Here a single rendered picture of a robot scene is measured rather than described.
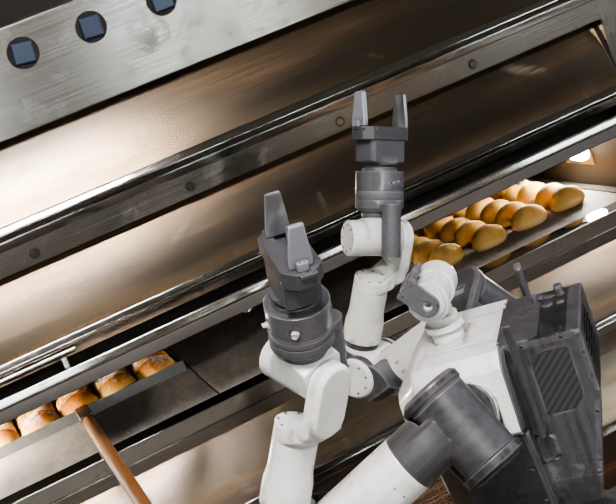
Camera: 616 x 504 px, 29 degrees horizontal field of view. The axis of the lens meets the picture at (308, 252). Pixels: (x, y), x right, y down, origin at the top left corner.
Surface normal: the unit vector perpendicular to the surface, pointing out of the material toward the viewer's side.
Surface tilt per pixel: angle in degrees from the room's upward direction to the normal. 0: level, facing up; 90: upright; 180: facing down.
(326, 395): 114
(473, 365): 41
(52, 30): 90
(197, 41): 90
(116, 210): 90
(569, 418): 90
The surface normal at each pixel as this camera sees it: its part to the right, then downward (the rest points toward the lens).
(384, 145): 0.69, 0.05
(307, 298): 0.35, 0.49
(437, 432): -0.28, -0.07
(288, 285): -0.40, 0.55
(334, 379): 0.69, 0.33
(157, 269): 0.18, -0.21
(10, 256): 0.33, 0.11
